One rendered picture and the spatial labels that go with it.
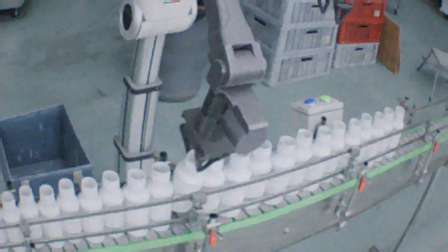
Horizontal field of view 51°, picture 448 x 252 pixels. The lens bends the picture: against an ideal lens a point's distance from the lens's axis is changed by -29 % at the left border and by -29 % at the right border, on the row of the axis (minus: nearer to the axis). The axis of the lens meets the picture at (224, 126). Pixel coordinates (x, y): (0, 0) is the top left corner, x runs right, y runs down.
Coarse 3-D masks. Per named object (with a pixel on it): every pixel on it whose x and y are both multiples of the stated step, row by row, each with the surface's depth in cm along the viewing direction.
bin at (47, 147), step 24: (0, 120) 155; (24, 120) 162; (48, 120) 169; (0, 144) 146; (24, 144) 167; (48, 144) 174; (72, 144) 165; (24, 168) 171; (48, 168) 175; (72, 168) 146
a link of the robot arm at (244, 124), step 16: (224, 64) 100; (208, 80) 104; (240, 96) 104; (256, 96) 105; (240, 112) 102; (256, 112) 103; (224, 128) 105; (240, 128) 102; (256, 128) 101; (240, 144) 103; (256, 144) 105
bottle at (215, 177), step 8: (208, 168) 127; (216, 168) 127; (208, 176) 127; (216, 176) 128; (224, 176) 130; (208, 184) 127; (216, 184) 128; (208, 200) 130; (216, 200) 131; (208, 208) 131; (216, 208) 133
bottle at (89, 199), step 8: (88, 184) 114; (96, 184) 112; (80, 192) 114; (88, 192) 111; (96, 192) 112; (80, 200) 113; (88, 200) 112; (96, 200) 113; (80, 208) 113; (88, 208) 112; (96, 208) 112; (96, 216) 114; (88, 224) 115; (96, 224) 115; (88, 232) 116; (96, 232) 116; (88, 240) 118; (96, 240) 118
